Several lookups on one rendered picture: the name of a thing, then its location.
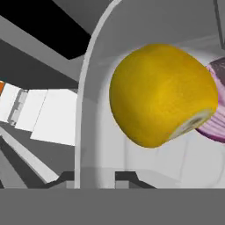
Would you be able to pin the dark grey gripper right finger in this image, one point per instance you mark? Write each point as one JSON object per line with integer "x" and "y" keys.
{"x": 124, "y": 176}

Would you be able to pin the yellow lemon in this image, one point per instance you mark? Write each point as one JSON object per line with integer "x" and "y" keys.
{"x": 158, "y": 93}

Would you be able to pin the small orange object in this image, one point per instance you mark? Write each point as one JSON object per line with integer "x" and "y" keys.
{"x": 1, "y": 87}

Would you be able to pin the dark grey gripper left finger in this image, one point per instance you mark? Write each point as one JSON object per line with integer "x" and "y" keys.
{"x": 68, "y": 177}

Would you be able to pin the purple onion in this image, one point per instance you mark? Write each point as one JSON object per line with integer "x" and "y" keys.
{"x": 217, "y": 123}

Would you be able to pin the white cupboard run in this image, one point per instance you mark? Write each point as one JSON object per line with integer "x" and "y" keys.
{"x": 52, "y": 117}

